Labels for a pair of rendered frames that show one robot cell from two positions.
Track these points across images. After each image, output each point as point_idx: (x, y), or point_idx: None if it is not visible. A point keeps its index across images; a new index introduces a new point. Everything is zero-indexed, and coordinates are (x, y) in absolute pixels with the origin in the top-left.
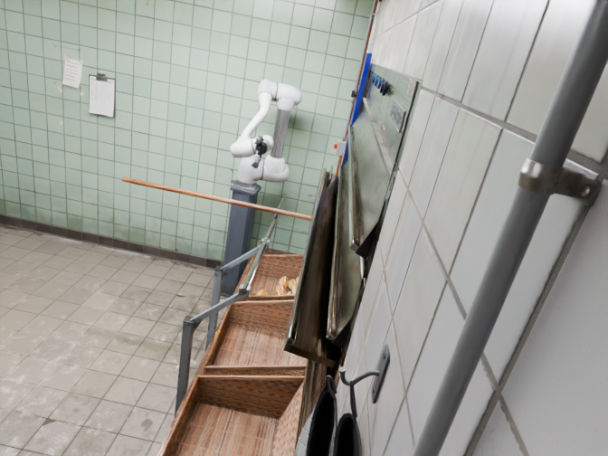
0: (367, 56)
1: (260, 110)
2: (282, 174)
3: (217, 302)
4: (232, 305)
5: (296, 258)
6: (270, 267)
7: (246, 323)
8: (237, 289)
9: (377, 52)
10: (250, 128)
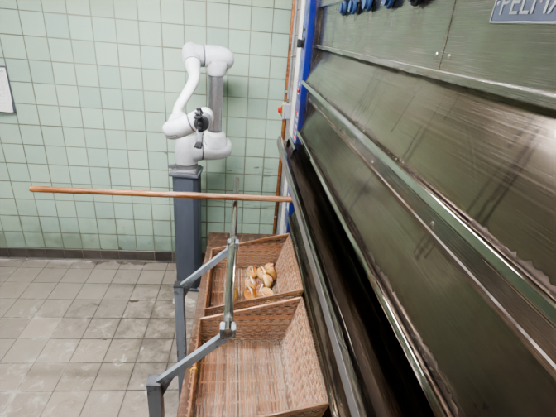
0: None
1: (189, 79)
2: (225, 149)
3: (184, 324)
4: (201, 322)
5: (261, 243)
6: None
7: None
8: (200, 292)
9: None
10: (181, 102)
